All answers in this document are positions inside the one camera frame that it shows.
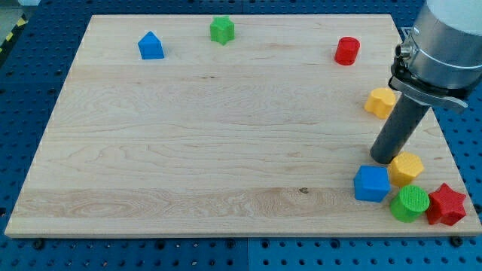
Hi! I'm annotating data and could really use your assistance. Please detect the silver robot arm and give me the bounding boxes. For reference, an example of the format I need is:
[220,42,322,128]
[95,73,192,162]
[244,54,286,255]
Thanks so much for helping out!
[389,0,481,113]

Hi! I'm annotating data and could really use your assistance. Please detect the blue cube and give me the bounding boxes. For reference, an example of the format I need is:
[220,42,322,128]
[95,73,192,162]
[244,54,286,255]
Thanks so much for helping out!
[353,166,391,202]

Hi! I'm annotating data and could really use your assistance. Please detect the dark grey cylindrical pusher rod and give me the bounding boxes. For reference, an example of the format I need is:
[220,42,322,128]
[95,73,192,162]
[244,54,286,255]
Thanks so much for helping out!
[370,95,429,164]

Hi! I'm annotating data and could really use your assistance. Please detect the yellow hexagon block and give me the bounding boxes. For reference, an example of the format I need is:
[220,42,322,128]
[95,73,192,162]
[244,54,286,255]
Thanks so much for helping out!
[387,152,425,187]

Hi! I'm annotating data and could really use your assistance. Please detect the green cylinder block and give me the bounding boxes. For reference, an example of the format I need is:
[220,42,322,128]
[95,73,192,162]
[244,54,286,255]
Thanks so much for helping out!
[389,184,430,223]

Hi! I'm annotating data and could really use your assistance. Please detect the yellow heart block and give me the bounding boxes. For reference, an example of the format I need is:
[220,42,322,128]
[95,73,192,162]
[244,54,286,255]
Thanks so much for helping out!
[364,88,396,119]

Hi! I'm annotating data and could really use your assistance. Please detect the green star block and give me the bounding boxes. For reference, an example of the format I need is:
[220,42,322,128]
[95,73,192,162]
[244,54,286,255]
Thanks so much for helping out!
[209,16,236,45]

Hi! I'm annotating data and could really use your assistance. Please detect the blue house-shaped block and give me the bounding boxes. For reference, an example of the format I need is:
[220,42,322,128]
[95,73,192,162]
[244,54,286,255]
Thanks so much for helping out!
[138,32,165,59]

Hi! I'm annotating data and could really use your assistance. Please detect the red cylinder block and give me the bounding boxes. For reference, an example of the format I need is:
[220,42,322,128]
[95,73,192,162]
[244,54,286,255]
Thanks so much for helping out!
[334,36,361,65]

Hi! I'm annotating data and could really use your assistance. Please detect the red star block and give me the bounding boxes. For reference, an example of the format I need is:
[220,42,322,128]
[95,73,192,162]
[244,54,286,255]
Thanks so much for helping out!
[426,183,466,226]

